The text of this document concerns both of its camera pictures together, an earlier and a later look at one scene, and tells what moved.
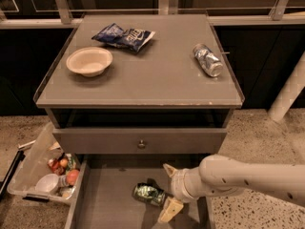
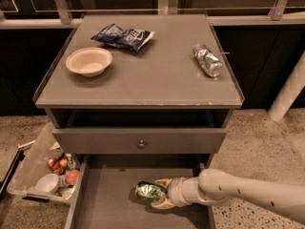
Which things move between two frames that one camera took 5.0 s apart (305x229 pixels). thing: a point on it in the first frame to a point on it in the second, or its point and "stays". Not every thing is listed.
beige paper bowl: (89, 61) stays
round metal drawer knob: (141, 145) stays
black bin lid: (20, 156) stays
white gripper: (177, 184) to (175, 191)
